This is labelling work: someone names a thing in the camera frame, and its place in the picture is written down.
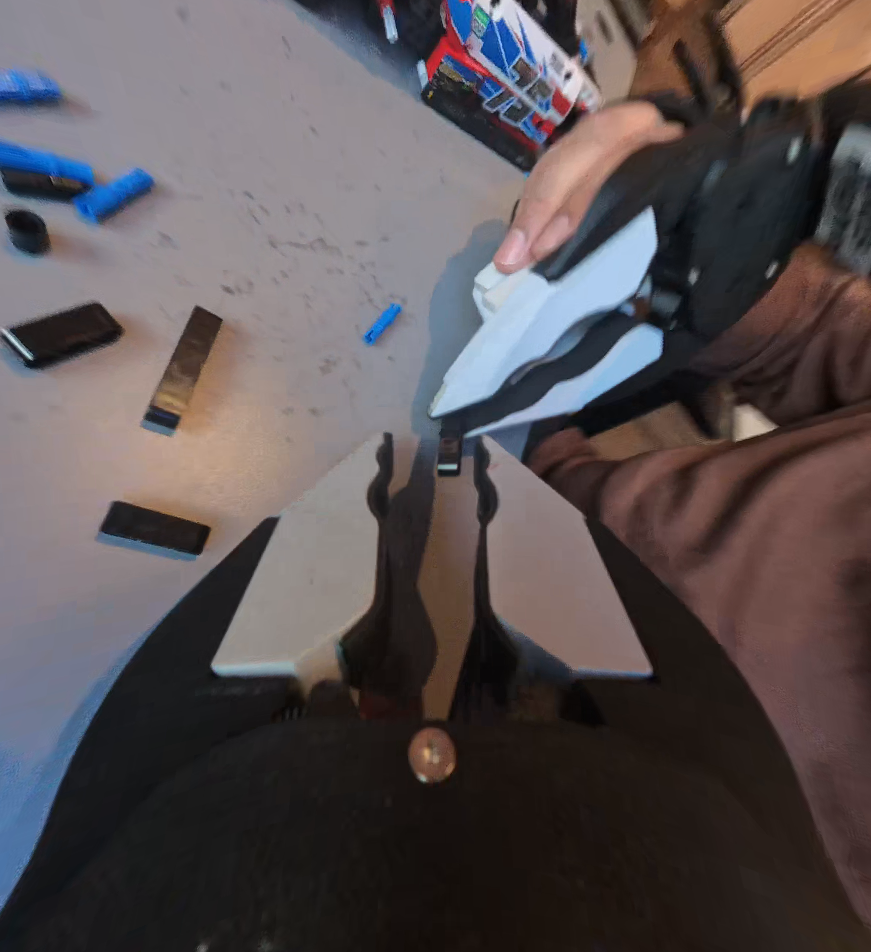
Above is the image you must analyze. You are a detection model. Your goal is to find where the person's right hand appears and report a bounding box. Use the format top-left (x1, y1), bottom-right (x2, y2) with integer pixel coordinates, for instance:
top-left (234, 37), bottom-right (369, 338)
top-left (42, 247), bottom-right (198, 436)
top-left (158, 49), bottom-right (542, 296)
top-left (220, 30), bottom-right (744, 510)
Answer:
top-left (493, 100), bottom-right (687, 276)

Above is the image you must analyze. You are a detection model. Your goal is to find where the grey desk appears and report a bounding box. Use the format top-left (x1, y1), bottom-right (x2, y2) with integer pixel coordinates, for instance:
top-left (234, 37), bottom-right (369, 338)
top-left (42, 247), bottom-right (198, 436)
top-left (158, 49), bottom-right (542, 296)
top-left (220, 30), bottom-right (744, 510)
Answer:
top-left (0, 0), bottom-right (555, 952)

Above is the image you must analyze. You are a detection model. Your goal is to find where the black toy connector pin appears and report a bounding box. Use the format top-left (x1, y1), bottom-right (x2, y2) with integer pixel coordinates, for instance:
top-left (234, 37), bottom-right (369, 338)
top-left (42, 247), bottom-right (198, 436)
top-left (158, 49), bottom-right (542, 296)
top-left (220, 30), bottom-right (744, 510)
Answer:
top-left (0, 170), bottom-right (87, 202)

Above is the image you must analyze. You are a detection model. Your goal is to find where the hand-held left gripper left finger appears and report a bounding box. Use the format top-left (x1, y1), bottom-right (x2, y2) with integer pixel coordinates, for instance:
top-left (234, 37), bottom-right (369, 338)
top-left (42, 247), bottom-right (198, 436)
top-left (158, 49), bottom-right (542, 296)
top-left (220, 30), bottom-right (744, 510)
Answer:
top-left (211, 433), bottom-right (395, 679)

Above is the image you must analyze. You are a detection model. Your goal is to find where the black toy bush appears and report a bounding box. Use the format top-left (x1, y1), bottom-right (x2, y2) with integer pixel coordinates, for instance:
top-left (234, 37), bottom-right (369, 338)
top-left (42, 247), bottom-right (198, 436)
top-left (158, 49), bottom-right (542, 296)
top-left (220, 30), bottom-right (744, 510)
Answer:
top-left (4, 209), bottom-right (53, 256)

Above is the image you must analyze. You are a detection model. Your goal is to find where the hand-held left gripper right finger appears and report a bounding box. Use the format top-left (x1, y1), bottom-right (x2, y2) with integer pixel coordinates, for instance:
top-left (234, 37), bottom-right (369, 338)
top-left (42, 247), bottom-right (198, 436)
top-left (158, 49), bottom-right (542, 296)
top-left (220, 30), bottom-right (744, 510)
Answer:
top-left (472, 437), bottom-right (655, 679)

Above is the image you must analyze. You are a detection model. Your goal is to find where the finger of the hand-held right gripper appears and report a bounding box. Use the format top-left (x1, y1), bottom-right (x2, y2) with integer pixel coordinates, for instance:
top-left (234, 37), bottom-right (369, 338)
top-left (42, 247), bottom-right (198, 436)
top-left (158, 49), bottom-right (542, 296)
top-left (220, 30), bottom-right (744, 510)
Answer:
top-left (428, 207), bottom-right (661, 420)
top-left (464, 323), bottom-right (667, 440)

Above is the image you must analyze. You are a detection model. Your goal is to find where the small black toy brick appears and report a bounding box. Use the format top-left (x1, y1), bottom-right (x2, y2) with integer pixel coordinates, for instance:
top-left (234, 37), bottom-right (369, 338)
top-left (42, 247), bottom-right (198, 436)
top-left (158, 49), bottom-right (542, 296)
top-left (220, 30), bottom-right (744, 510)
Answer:
top-left (0, 301), bottom-right (125, 370)
top-left (98, 500), bottom-right (212, 560)

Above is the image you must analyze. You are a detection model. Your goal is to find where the red black toy car model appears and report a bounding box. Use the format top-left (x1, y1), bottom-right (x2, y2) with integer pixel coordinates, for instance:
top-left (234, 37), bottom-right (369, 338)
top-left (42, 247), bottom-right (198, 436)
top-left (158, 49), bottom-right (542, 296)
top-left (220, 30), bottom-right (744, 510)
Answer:
top-left (376, 0), bottom-right (603, 172)

